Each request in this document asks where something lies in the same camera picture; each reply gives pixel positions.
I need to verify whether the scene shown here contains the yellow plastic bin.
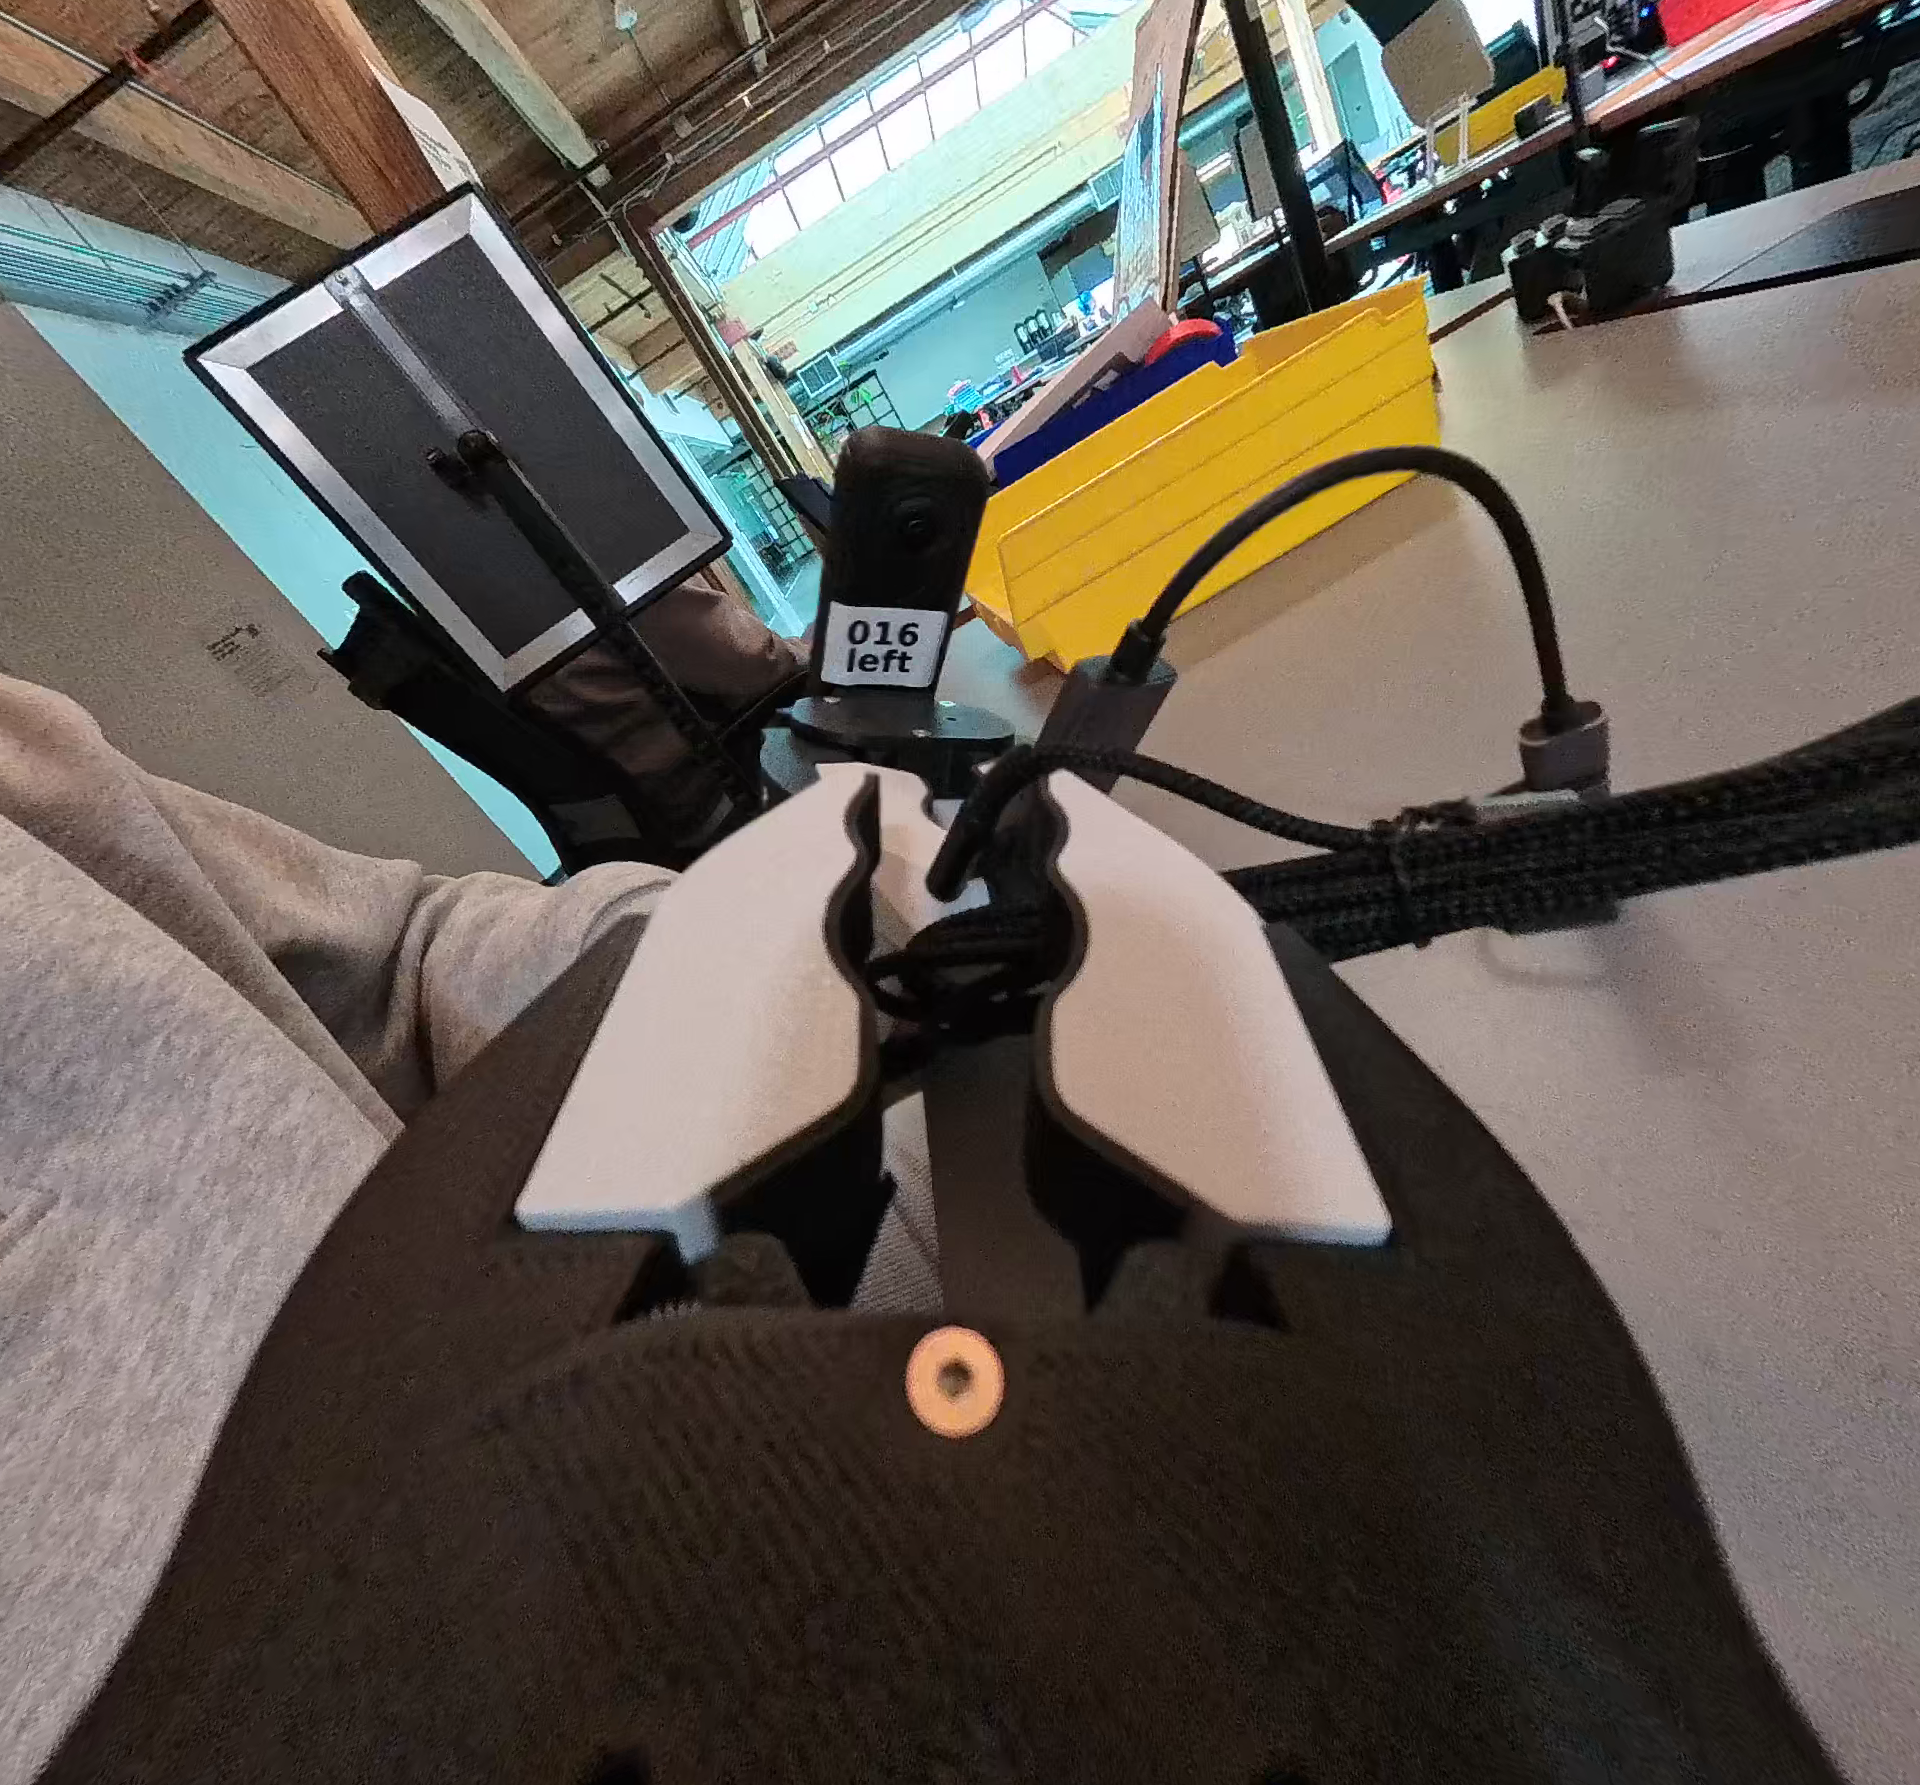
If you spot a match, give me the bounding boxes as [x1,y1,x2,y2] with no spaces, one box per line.
[967,276,1441,671]

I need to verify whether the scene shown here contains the person's left forearm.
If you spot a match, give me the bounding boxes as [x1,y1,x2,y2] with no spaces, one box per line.
[383,846,708,1128]

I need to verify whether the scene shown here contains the light grey desk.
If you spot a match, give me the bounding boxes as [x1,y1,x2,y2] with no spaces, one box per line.
[959,157,1920,1785]

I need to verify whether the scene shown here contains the brown cardboard board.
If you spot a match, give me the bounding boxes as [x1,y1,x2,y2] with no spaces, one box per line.
[1116,0,1220,319]

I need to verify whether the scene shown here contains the black panel with silver frame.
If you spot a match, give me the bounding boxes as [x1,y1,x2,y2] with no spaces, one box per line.
[184,181,735,697]

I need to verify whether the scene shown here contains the blue plastic bin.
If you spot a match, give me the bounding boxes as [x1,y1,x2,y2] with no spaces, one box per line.
[975,315,1240,485]

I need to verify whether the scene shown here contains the black office chair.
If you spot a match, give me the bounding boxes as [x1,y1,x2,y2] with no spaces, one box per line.
[321,569,819,881]

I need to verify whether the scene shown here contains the black hub cable grey plug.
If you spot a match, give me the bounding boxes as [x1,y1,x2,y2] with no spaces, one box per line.
[1111,446,1618,800]

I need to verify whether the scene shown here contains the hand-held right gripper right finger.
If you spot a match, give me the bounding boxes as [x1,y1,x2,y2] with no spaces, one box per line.
[1029,765,1395,1246]

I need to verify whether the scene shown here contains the grey USB hub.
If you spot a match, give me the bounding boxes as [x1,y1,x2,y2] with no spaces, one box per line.
[1029,655,1181,793]

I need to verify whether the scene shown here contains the black and beige board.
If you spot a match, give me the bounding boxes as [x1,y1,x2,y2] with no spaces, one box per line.
[1328,0,1498,142]

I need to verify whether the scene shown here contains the wooden post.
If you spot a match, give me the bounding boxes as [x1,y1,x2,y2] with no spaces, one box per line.
[105,0,446,228]

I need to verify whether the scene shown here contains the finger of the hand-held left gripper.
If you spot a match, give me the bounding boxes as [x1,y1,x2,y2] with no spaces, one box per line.
[876,768,942,949]

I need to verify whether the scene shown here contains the black panel stand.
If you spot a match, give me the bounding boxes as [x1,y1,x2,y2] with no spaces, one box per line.
[426,431,765,827]

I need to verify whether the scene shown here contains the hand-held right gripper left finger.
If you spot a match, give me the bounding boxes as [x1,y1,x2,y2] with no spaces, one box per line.
[510,761,882,1265]

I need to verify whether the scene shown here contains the black braided USB cable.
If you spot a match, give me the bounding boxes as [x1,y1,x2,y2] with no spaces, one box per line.
[861,697,1920,1034]

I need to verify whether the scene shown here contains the grey USB adapter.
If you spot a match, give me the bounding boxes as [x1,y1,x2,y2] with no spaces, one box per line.
[1404,787,1615,840]

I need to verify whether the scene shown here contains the black metal pole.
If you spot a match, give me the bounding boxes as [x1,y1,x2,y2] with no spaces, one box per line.
[1185,0,1331,304]

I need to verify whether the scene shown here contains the person's beige sweatshirt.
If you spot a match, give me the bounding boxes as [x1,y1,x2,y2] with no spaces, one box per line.
[0,676,708,1785]

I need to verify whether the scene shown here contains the black device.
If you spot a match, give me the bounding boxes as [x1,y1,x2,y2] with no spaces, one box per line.
[1504,193,1676,326]

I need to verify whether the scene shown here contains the dark grey desk mat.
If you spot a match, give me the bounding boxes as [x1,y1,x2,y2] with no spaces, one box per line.
[1690,170,1920,299]

